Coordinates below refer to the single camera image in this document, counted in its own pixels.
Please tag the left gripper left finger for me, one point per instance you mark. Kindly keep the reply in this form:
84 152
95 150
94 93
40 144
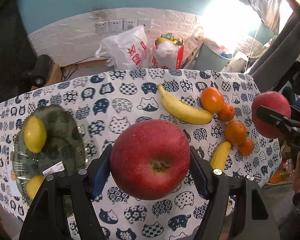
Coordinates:
46 218

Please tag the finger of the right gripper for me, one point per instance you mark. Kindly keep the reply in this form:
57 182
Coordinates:
271 124

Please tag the small yellow banana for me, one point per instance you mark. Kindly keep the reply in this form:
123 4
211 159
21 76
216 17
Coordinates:
220 156

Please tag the small tangerine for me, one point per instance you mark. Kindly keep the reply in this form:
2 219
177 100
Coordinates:
227 113
246 148

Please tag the medium orange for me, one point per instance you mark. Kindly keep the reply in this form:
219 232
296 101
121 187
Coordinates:
235 132

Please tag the large red apple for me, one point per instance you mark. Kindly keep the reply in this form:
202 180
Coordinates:
150 159

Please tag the large orange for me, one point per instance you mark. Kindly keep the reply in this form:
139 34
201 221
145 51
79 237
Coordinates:
212 100

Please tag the long yellow banana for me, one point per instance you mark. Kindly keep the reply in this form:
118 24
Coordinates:
181 110

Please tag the yellow lemon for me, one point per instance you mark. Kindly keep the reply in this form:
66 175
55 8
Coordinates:
35 134
33 185

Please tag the green glass fruit plate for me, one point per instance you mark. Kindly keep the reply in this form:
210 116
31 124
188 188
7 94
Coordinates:
64 143

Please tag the grey bin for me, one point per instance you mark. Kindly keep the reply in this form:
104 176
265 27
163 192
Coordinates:
207 59

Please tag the cardboard box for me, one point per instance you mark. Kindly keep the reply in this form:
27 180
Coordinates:
54 77

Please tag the black speaker on box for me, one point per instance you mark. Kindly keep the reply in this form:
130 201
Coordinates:
40 73

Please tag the red white bag of items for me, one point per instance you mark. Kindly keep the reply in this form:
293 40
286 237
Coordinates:
167 52

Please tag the white plastic shopping bag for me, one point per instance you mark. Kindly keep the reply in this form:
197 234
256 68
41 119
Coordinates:
127 50

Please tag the white wall socket strip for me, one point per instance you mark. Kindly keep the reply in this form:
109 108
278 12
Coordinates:
117 26

